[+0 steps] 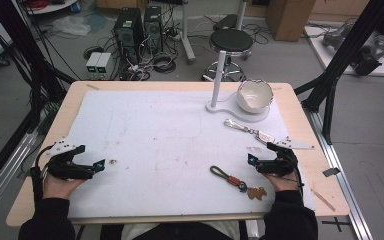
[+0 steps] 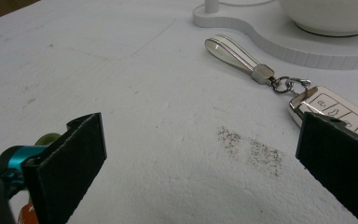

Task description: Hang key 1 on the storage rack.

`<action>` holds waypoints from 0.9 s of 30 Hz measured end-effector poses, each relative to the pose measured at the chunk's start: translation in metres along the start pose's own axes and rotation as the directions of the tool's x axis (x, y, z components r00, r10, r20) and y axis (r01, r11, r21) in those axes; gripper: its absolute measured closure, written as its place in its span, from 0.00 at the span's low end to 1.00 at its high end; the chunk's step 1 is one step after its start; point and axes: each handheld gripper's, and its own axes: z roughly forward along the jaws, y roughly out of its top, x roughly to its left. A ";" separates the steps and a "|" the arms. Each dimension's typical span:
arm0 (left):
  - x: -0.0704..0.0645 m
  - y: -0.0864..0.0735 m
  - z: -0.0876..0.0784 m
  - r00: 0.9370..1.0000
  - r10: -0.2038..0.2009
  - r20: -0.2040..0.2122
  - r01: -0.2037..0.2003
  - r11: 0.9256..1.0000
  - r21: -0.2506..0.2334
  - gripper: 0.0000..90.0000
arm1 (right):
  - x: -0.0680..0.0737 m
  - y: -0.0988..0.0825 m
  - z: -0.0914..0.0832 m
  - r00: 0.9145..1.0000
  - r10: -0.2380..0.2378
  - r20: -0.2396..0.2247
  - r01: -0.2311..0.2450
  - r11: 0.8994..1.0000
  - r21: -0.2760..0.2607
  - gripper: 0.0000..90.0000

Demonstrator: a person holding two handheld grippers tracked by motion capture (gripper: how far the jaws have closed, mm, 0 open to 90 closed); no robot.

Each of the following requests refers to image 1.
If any black metal frame strut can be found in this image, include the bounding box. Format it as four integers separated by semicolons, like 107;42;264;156
0;0;78;134
294;0;384;146

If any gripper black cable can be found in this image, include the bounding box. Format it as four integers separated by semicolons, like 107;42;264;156
29;144;54;203
292;161;306;198

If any clear plastic bag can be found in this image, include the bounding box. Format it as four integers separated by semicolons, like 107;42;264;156
50;15;92;37

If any thin wooden stick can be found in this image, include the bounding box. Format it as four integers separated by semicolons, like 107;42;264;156
310;188;337;213

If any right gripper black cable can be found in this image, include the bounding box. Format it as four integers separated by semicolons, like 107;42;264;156
292;161;306;198

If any white floor board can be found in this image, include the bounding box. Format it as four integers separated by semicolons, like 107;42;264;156
303;25;384;78

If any tangle of floor cables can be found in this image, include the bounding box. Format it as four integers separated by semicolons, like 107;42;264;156
118;29;181;82

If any brown keychain with green loop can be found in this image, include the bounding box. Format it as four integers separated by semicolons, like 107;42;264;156
209;165;268;202

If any white round table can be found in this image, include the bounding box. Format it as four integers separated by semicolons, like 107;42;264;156
22;0;80;16

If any aluminium rail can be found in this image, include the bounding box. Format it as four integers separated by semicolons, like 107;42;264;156
303;108;375;240
0;132;38;221

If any white table mat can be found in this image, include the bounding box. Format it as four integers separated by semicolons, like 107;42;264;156
67;89;317;220

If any white power supply unit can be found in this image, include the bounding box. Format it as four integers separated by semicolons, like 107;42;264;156
95;52;113;81
85;51;103;80

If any slim black computer tower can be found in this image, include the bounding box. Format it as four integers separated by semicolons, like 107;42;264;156
142;5;164;55

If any brown cardboard box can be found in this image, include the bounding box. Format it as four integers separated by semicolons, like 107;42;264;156
265;0;317;42

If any person's right hand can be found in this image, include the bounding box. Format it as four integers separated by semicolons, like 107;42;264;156
267;169;300;193

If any grey tape piece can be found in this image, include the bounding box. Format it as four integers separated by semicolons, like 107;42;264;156
322;167;342;178

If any grey and black machine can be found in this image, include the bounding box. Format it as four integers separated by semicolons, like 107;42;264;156
321;22;384;77

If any silver metal keychain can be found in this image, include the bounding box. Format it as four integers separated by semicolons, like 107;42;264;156
223;118;277;145

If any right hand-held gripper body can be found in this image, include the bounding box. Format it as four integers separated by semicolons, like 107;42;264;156
256;135;315;177

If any large black computer tower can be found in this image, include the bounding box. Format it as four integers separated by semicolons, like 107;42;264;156
112;7;145;66

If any white desk leg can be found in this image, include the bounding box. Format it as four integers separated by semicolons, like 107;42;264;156
179;0;197;65

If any black round stool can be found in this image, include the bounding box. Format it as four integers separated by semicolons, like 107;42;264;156
201;27;255;83

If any person's left hand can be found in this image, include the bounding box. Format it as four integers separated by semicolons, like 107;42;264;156
42;172;86;201

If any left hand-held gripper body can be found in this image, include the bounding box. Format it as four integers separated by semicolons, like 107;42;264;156
45;137;98;181

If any white stand with pole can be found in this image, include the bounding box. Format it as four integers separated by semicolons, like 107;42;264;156
205;49;272;123

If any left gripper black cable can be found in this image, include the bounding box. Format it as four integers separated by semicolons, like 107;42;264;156
29;144;54;203

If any white ceramic bowl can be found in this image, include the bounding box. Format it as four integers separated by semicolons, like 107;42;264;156
236;78;275;115

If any wooden table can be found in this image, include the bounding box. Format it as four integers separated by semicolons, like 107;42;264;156
5;80;351;228

